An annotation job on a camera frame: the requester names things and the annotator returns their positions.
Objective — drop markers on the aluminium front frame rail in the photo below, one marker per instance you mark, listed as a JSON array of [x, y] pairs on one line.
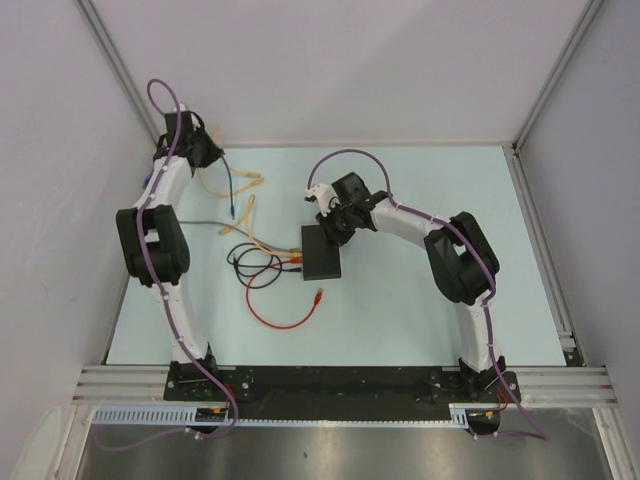
[[541, 387]]

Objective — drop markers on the black network switch box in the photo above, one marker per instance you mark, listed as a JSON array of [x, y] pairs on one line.
[[320, 259]]

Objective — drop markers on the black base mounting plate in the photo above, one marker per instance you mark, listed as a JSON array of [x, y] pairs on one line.
[[342, 394]]

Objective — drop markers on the slotted cable duct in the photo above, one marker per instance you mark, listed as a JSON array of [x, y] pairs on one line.
[[206, 417]]

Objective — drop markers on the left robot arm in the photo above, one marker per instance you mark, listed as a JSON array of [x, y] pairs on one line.
[[154, 246]]

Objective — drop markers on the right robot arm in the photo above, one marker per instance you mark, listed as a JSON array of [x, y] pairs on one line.
[[462, 262]]

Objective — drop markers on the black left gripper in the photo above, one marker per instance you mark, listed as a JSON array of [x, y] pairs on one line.
[[214, 152]]

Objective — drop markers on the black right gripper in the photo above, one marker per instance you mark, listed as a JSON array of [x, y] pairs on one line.
[[334, 236]]

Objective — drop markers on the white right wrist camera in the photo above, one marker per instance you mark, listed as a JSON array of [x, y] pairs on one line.
[[324, 196]]

